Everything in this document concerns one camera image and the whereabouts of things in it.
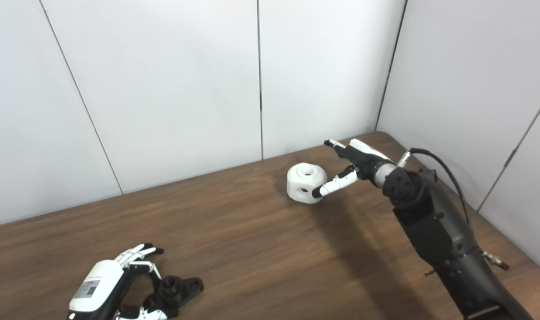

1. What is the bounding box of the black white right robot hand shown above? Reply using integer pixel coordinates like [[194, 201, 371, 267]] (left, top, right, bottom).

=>
[[312, 139, 395, 199]]

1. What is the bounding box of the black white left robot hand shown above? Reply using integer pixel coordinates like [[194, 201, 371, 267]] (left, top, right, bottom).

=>
[[68, 243, 179, 320]]

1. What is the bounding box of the round white piece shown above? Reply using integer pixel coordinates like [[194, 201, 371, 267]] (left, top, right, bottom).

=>
[[286, 163, 328, 204]]

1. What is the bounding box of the black flanged holder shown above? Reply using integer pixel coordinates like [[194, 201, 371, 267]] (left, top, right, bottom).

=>
[[143, 276, 204, 318]]

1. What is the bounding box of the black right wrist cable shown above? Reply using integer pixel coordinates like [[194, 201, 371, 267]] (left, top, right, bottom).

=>
[[397, 148, 471, 223]]

